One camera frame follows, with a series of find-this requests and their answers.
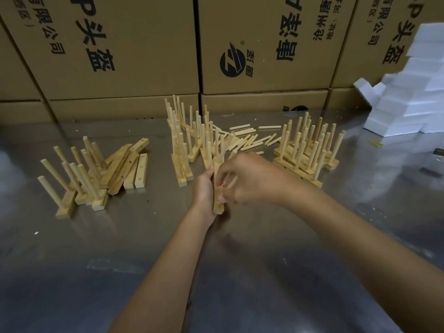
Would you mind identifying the pile of wooden dowels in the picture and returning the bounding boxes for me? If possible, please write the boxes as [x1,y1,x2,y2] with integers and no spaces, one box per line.
[216,123,282,160]

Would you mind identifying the shiny metal table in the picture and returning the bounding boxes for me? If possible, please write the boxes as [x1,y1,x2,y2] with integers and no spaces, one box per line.
[0,109,444,333]

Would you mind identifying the stack of white foam blocks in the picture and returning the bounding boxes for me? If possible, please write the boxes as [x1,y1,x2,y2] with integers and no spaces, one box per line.
[353,22,444,137]

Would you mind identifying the pile of drilled wooden bars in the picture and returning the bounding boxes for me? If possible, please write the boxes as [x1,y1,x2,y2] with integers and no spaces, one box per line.
[99,137,150,197]

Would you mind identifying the person's left forearm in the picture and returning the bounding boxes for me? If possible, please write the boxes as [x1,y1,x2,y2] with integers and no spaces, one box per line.
[109,211,217,333]

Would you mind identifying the person's right forearm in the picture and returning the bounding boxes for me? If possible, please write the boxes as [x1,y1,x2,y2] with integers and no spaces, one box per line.
[291,183,444,333]

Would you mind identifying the clear tape patch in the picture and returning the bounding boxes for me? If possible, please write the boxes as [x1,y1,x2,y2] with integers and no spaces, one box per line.
[86,258,145,274]

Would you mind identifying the person's left hand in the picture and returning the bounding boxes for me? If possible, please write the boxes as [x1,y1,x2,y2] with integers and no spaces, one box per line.
[191,166,217,229]

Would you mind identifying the stack of brown cardboard boxes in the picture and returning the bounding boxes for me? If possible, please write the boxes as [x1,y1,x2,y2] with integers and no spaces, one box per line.
[0,0,444,123]

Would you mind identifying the person's right hand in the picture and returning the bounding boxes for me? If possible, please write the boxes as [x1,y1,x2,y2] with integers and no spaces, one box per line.
[215,152,306,209]

